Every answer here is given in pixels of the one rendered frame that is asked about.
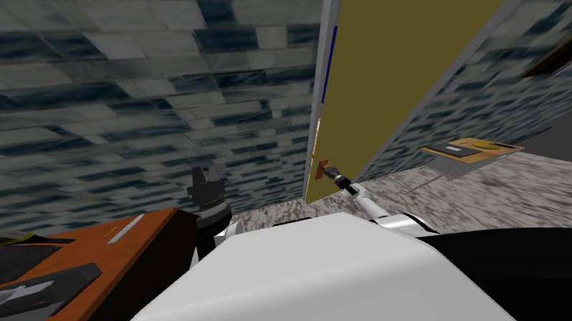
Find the orange table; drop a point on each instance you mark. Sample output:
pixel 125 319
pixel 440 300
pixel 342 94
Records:
pixel 122 257

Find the olive yellow door leaf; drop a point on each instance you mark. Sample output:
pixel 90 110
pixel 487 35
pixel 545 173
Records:
pixel 418 45

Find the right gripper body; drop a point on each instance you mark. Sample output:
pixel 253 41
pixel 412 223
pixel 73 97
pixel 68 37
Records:
pixel 337 175

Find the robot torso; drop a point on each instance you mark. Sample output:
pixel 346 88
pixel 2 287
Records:
pixel 297 298

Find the tan flat board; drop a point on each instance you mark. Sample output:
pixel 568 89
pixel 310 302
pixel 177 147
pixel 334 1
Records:
pixel 473 150

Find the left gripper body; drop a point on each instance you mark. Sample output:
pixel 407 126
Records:
pixel 208 195

